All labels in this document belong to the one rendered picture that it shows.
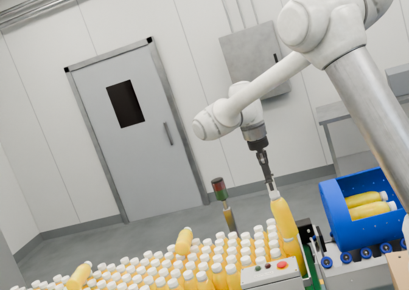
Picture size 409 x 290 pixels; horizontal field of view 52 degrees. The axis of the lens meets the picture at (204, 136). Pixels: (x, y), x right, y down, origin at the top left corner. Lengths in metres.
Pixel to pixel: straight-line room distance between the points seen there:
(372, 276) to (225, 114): 0.86
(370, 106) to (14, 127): 5.69
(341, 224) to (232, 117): 0.60
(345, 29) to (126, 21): 4.48
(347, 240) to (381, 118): 0.81
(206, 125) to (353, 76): 0.55
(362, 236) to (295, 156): 3.54
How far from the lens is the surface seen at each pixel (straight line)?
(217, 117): 1.35
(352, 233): 1.68
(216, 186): 2.07
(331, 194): 1.68
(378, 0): 1.10
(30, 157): 6.32
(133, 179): 5.64
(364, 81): 0.97
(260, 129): 1.51
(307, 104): 5.02
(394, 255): 1.44
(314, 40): 0.95
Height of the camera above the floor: 1.87
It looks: 11 degrees down
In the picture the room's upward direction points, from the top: 19 degrees counter-clockwise
